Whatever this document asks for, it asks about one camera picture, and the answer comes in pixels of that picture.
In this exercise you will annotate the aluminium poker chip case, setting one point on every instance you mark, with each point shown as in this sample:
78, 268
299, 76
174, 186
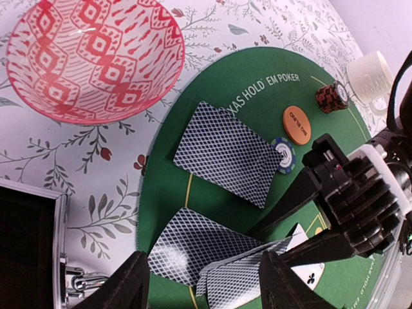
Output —
34, 263

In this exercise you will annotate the cream ceramic mug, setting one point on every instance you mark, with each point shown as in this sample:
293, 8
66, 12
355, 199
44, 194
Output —
371, 81

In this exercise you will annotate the red patterned bowl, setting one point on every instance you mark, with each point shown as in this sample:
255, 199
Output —
94, 62

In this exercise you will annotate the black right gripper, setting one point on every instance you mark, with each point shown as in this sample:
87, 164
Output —
362, 211

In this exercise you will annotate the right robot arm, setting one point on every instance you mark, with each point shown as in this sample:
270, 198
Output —
395, 138

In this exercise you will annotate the orange big blind button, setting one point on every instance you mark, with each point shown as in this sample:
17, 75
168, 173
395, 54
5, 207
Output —
297, 125

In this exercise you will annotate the blue playing card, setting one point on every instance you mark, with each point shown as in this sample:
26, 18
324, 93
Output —
233, 282
191, 241
218, 147

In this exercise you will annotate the round green poker mat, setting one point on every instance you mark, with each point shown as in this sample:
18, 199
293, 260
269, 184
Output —
256, 85

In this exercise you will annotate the red black 100 chip stack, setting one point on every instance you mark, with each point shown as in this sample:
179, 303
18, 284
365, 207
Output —
333, 97

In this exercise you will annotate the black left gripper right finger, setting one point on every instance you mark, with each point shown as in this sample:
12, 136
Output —
282, 288

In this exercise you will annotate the face-up ace of clubs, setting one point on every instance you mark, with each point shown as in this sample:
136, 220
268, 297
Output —
310, 274

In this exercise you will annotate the floral white tablecloth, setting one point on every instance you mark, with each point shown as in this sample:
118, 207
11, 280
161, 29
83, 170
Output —
100, 167

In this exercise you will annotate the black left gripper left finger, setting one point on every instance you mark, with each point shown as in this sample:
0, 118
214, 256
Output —
128, 287

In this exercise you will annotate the blue 50 poker chip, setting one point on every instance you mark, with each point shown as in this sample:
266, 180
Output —
286, 149

